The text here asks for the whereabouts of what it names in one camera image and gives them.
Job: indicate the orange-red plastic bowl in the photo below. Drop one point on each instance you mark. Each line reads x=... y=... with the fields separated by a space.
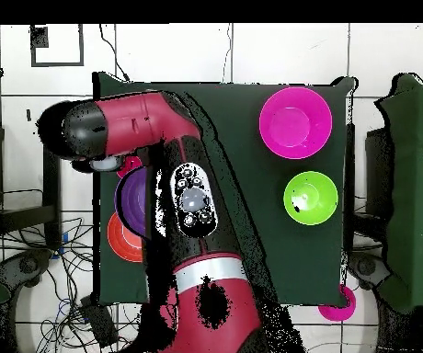
x=123 y=246

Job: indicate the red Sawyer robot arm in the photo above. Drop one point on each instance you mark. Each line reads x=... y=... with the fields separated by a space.
x=211 y=312

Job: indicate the dark square frame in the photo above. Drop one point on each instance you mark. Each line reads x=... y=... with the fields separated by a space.
x=81 y=47

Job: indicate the green plastic bowl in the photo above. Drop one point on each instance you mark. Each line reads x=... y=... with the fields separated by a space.
x=316 y=198

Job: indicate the large pink plastic bowl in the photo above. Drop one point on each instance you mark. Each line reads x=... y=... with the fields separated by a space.
x=295 y=123

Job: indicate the black chair base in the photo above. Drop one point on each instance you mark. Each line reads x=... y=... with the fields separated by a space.
x=29 y=264
x=368 y=268

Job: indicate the pink bowl on floor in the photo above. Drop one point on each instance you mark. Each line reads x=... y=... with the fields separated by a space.
x=338 y=314

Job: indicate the purple plastic bowl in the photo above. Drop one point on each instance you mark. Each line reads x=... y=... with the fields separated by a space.
x=134 y=202

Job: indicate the black power adapter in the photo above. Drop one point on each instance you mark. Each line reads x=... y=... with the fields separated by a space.
x=99 y=323

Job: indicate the dark green tablecloth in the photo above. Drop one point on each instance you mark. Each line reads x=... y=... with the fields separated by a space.
x=299 y=264

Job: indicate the red plastic cup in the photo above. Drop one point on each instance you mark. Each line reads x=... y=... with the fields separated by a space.
x=132 y=165

